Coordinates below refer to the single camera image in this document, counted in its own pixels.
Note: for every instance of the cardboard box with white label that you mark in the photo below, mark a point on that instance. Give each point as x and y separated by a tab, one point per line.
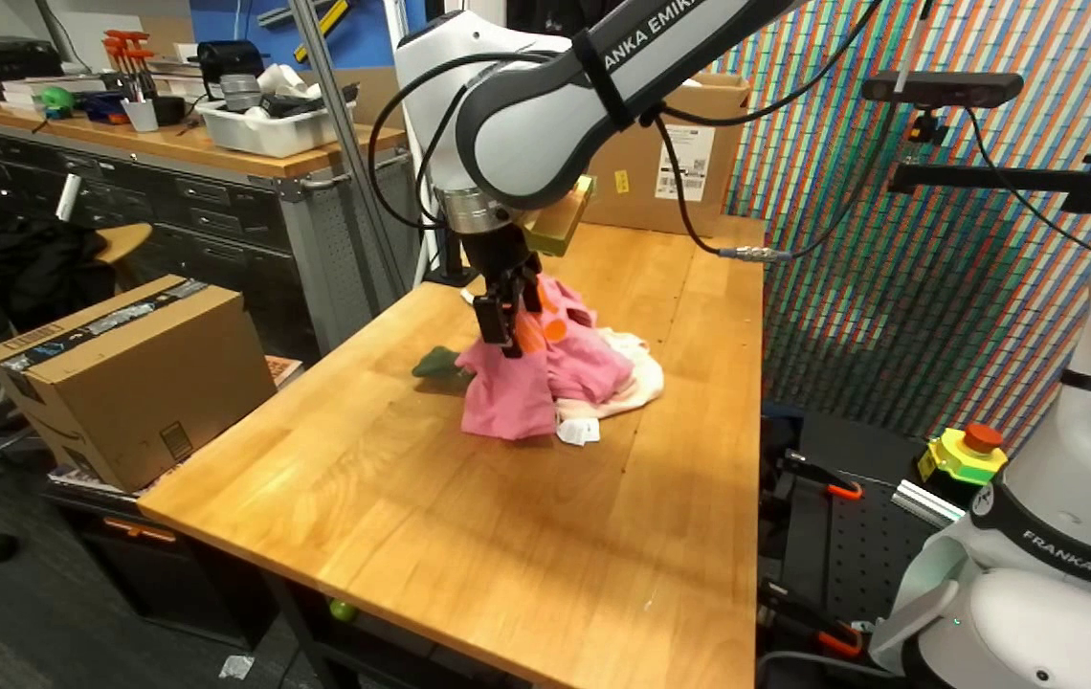
730	155

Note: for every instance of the black stereo camera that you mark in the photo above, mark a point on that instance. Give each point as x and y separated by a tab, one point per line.
941	89

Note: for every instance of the slanted silver metal pole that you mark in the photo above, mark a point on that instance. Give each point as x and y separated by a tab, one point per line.
341	141

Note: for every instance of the red plush radish green leaves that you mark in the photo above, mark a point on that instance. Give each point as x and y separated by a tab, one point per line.
441	369

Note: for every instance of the wooden workbench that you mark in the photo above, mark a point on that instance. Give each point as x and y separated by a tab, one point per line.
87	137

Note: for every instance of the black cloth bundle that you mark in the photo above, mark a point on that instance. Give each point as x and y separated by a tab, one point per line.
39	272

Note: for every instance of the wooden wrist camera mount block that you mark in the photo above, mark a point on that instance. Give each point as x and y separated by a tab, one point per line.
564	218

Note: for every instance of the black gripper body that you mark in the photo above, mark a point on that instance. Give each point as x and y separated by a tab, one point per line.
502	269

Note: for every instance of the small black device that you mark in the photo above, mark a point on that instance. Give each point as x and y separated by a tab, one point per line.
233	62

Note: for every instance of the peach t-shirt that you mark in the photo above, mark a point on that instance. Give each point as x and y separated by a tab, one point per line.
633	377

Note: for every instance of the pink t-shirt with orange print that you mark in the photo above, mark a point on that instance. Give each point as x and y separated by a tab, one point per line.
520	395

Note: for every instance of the small orange object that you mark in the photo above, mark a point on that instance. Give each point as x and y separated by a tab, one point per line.
123	50

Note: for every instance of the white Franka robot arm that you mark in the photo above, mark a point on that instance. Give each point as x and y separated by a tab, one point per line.
531	129

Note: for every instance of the cardboard box with black tape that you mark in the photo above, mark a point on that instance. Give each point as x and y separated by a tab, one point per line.
136	385

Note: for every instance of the black cart with orange clamps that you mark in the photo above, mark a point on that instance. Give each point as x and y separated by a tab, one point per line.
851	548

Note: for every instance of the small green object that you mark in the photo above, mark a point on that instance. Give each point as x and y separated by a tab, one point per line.
56	103

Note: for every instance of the yellow emergency stop button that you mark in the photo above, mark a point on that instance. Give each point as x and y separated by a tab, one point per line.
960	459

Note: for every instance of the white plastic bin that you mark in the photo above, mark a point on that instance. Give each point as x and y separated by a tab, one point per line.
264	133

